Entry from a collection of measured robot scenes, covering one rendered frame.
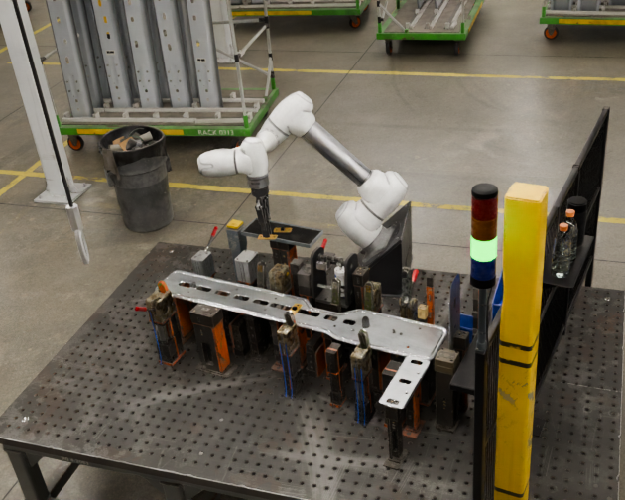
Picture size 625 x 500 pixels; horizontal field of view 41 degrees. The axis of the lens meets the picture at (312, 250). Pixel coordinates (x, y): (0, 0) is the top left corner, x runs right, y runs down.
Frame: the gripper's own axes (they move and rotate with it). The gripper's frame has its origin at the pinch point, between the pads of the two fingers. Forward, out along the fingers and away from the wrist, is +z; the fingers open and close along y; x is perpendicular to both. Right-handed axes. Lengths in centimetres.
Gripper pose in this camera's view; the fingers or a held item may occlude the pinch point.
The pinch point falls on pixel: (266, 228)
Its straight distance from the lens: 358.5
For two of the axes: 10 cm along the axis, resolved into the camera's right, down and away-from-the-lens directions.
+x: 9.7, 0.1, -2.6
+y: -2.3, 4.8, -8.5
